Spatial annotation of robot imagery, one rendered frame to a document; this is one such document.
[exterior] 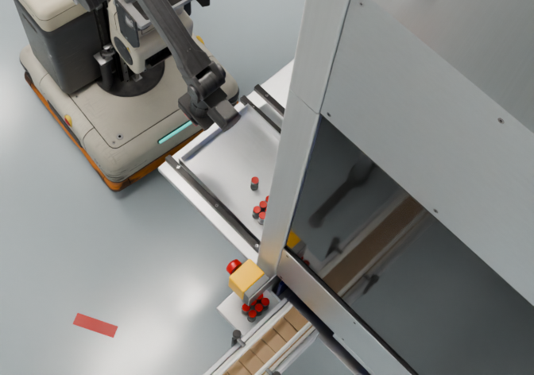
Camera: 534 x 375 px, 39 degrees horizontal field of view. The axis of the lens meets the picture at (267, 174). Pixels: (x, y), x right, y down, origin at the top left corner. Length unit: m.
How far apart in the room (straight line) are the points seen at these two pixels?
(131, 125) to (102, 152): 0.15
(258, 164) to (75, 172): 1.18
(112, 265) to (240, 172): 0.99
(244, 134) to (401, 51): 1.29
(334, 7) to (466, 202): 0.30
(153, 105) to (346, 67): 1.94
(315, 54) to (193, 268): 1.96
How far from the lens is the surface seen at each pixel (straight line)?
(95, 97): 2.92
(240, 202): 2.05
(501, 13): 0.90
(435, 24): 0.87
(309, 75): 1.07
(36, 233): 3.03
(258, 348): 1.88
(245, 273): 1.82
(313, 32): 1.00
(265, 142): 2.13
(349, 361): 1.95
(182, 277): 2.90
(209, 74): 1.68
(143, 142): 2.82
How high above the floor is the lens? 2.77
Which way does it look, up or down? 65 degrees down
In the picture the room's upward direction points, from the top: 10 degrees clockwise
